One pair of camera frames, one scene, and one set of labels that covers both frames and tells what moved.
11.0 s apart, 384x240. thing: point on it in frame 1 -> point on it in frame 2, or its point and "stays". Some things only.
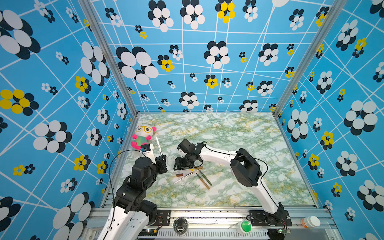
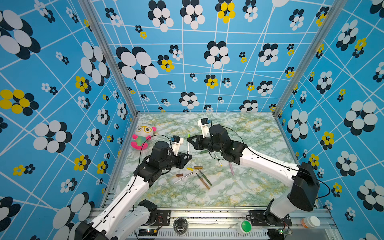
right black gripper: [178, 164] -> [197, 145]
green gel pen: [203, 175] stays
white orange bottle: [308, 222] stays
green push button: [244, 227] stays
